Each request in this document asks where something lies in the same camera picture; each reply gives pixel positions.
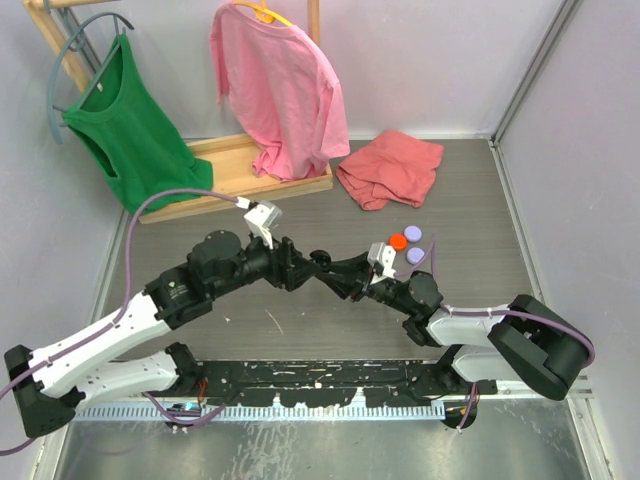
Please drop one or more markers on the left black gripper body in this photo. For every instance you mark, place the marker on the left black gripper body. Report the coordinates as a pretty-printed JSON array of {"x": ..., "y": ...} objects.
[{"x": 281, "y": 272}]

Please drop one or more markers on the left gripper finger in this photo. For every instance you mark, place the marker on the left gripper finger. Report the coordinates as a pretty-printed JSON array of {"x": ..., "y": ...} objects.
[
  {"x": 302, "y": 264},
  {"x": 298, "y": 276}
]

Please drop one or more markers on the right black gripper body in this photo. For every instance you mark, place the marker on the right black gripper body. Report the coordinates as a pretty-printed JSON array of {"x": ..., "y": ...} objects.
[{"x": 370, "y": 278}]

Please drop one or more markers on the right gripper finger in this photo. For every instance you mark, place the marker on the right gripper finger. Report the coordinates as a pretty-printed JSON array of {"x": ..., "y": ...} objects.
[
  {"x": 358, "y": 265},
  {"x": 342, "y": 286}
]

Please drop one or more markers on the black round charging case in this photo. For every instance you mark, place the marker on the black round charging case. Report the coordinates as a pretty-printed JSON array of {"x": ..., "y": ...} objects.
[{"x": 322, "y": 259}]

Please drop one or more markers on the orange round charging case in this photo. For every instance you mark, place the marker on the orange round charging case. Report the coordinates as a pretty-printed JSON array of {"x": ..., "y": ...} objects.
[{"x": 398, "y": 242}]

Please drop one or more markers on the lilac round charging case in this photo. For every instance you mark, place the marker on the lilac round charging case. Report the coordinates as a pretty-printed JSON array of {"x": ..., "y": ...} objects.
[{"x": 415, "y": 255}]

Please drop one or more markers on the lilac earbud charging case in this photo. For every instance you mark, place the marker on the lilac earbud charging case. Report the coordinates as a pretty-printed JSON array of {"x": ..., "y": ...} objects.
[{"x": 413, "y": 233}]

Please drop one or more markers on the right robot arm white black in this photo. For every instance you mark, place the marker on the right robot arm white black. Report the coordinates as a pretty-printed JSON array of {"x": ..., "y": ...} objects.
[{"x": 520, "y": 341}]

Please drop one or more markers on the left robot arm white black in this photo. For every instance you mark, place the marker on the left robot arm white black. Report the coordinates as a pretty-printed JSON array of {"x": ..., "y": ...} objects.
[{"x": 51, "y": 382}]

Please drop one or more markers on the coral folded cloth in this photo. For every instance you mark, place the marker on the coral folded cloth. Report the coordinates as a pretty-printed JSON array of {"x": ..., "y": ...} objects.
[{"x": 392, "y": 167}]

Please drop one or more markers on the wooden clothes rack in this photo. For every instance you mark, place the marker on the wooden clothes rack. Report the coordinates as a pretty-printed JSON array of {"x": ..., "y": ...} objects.
[{"x": 231, "y": 157}]

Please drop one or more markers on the pink t-shirt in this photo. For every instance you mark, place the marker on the pink t-shirt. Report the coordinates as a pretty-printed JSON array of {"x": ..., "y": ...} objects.
[{"x": 282, "y": 90}]

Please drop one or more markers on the green tank top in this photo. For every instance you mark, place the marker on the green tank top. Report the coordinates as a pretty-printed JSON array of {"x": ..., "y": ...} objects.
[{"x": 136, "y": 146}]

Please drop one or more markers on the yellow hanger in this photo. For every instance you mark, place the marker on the yellow hanger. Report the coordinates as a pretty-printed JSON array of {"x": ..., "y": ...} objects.
[{"x": 263, "y": 13}]

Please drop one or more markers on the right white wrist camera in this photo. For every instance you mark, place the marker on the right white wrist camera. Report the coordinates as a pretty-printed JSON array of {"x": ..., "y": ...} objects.
[{"x": 381, "y": 257}]

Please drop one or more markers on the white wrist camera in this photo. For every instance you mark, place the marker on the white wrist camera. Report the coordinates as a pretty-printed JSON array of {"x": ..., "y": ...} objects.
[
  {"x": 381, "y": 257},
  {"x": 260, "y": 218}
]

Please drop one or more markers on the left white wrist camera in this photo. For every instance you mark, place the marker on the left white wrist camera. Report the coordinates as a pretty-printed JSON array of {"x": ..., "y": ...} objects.
[{"x": 260, "y": 218}]

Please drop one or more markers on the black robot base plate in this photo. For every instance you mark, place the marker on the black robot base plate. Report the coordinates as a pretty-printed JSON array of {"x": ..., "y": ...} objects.
[{"x": 392, "y": 383}]

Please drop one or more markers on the white slotted cable duct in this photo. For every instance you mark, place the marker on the white slotted cable duct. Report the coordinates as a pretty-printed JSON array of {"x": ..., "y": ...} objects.
[{"x": 358, "y": 411}]

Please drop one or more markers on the aluminium corner post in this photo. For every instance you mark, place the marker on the aluminium corner post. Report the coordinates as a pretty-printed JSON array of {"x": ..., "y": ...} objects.
[{"x": 552, "y": 36}]

